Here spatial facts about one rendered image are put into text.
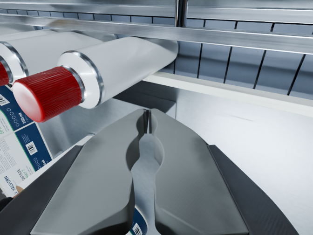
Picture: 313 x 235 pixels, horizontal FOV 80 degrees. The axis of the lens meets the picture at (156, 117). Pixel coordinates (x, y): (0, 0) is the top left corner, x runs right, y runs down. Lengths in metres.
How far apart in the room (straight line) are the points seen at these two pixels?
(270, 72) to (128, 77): 0.17
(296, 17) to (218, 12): 0.08
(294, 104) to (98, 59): 0.20
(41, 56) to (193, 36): 0.17
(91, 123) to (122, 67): 0.34
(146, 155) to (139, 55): 0.28
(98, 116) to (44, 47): 0.24
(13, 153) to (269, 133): 0.61
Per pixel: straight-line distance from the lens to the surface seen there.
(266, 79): 0.27
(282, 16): 0.26
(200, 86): 0.25
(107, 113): 0.44
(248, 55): 0.27
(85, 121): 0.52
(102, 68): 0.16
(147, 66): 0.22
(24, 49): 0.26
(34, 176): 0.46
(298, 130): 0.36
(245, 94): 0.25
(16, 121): 0.62
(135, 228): 0.63
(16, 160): 0.65
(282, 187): 0.44
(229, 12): 0.27
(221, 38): 0.19
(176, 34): 0.20
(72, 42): 0.29
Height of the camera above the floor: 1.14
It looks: 47 degrees down
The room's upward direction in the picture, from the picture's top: 133 degrees counter-clockwise
